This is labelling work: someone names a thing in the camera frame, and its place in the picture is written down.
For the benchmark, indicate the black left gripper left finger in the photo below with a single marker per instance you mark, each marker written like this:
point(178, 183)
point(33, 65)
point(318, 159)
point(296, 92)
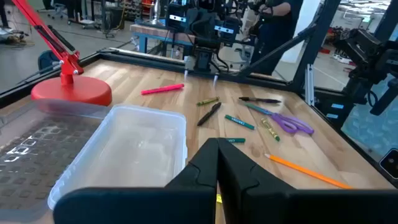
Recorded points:
point(205, 168)

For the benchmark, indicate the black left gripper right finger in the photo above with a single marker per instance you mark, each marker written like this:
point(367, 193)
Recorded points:
point(236, 180)

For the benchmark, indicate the black pen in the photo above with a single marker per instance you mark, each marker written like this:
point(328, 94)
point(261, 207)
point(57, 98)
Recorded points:
point(209, 114)

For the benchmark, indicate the yellow-green crayon black bands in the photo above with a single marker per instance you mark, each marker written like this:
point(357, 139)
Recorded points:
point(270, 129)

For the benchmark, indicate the olive green crayon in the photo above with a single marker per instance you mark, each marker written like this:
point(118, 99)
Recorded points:
point(207, 101)

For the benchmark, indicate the orange pencil with eraser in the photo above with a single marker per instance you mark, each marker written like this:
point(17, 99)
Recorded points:
point(308, 171)

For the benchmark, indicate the purple scissors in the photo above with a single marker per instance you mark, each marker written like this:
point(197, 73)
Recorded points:
point(278, 119)

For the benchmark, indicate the clear plastic supply box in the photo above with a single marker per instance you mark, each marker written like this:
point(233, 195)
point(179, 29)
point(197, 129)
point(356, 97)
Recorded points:
point(130, 149)

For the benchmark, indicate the dark purple pen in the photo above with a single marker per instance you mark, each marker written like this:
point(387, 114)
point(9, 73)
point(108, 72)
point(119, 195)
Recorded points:
point(259, 99)

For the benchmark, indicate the pink highlighter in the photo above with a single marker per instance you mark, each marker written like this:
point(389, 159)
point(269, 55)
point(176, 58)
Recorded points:
point(161, 89)

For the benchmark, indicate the translucent grey box lid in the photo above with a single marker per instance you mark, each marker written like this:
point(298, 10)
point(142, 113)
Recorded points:
point(37, 155)

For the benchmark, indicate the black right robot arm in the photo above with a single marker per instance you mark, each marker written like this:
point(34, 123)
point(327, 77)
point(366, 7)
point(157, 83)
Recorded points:
point(205, 28)

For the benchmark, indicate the person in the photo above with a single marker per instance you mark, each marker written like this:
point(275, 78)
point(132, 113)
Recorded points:
point(276, 31)

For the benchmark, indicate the red desk lamp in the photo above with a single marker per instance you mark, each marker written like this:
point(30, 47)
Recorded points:
point(71, 90)

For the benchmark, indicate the blue chair back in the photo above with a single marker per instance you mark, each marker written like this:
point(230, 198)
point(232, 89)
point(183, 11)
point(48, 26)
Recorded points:
point(46, 60)

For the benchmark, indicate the white metal bracket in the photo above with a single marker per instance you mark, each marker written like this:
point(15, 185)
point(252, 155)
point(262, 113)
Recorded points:
point(309, 84)

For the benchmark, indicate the black aluminium table frame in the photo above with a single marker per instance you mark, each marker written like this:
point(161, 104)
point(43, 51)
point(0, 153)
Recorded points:
point(140, 57)

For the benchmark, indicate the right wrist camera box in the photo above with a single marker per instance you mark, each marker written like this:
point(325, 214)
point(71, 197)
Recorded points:
point(224, 30)

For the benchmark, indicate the blue frame workbench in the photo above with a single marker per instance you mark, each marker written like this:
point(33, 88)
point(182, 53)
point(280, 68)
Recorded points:
point(155, 31)

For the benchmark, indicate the small black camera box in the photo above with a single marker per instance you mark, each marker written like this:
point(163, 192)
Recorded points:
point(390, 163)

